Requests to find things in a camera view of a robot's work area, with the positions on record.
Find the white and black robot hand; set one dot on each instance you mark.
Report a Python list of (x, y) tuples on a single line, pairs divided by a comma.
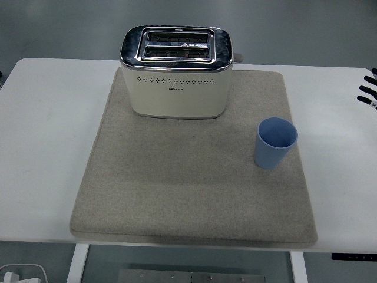
[(370, 90)]

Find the blue plastic cup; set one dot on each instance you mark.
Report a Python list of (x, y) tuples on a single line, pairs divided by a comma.
[(269, 156)]

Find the black table control panel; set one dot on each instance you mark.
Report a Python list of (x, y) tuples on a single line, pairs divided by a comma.
[(353, 256)]

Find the white table leg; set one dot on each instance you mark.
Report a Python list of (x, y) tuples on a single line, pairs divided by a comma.
[(299, 266), (77, 263)]

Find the cream and chrome toaster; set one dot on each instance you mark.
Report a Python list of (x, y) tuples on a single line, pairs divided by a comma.
[(176, 97)]

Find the beige felt mat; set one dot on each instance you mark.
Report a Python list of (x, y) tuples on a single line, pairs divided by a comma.
[(176, 182)]

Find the white block in tray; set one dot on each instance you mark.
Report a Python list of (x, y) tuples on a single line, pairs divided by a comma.
[(11, 277)]

